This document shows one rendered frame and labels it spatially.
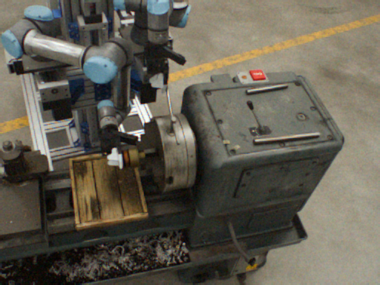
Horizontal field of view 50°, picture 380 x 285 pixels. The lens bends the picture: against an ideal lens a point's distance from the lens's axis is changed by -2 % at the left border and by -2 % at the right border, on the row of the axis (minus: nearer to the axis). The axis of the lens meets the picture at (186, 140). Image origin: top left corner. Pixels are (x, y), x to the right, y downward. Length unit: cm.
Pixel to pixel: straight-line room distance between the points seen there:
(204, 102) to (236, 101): 14
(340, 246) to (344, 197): 42
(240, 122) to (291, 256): 140
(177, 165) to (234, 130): 26
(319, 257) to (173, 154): 161
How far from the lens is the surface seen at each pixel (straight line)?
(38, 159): 183
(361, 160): 356
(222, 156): 154
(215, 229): 202
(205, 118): 166
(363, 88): 423
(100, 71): 162
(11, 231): 172
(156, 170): 164
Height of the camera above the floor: 245
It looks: 50 degrees down
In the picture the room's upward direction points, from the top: 10 degrees clockwise
